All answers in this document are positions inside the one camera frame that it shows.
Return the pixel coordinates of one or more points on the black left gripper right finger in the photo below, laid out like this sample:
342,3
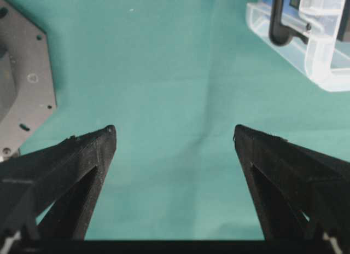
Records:
298,193

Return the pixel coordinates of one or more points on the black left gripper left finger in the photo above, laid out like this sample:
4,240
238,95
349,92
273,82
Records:
48,196

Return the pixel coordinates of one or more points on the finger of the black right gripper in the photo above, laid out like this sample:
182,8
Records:
279,33

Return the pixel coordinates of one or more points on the clear plastic storage case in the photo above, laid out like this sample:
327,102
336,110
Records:
324,60

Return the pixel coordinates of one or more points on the green table cloth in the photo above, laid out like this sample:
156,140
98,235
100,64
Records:
175,77

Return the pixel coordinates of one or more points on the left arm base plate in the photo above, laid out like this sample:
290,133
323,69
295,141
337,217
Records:
27,86

